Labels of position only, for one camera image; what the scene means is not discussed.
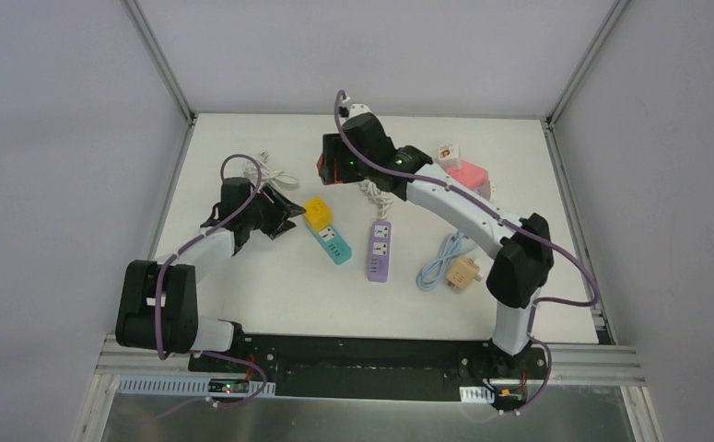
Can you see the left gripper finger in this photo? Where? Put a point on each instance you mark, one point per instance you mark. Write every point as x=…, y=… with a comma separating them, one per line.
x=285, y=206
x=280, y=229

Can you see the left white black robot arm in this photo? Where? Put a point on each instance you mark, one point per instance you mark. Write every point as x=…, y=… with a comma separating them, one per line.
x=159, y=305

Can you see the yellow cube adapter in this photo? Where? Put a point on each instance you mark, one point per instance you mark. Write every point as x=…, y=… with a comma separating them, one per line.
x=318, y=214

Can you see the aluminium frame rail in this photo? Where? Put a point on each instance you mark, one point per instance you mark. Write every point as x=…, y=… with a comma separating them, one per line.
x=565, y=364

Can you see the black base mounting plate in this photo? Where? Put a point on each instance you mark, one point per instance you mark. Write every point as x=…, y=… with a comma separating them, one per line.
x=392, y=385

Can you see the purple power strip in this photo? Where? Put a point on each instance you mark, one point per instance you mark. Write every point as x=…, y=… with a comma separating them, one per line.
x=378, y=260

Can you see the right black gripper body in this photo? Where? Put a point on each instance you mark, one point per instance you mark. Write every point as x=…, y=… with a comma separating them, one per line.
x=330, y=163

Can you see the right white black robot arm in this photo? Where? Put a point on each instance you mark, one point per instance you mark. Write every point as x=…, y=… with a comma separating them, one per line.
x=520, y=248

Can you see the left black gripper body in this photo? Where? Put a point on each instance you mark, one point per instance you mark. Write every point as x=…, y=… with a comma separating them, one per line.
x=274, y=212

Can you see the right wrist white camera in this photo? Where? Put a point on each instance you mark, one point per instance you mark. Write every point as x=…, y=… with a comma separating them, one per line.
x=352, y=110

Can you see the beige cube adapter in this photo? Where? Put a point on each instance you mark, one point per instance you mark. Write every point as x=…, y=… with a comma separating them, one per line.
x=463, y=271

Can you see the pink triangular power socket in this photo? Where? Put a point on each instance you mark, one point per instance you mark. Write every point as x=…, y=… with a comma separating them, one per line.
x=469, y=175

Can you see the white cube adapter with picture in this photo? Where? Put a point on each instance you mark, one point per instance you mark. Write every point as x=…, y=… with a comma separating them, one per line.
x=449, y=157

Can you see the light blue power strip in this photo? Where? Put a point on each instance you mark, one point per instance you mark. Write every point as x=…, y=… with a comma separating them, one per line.
x=487, y=190

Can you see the teal power strip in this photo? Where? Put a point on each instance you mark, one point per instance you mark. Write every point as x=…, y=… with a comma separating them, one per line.
x=333, y=244

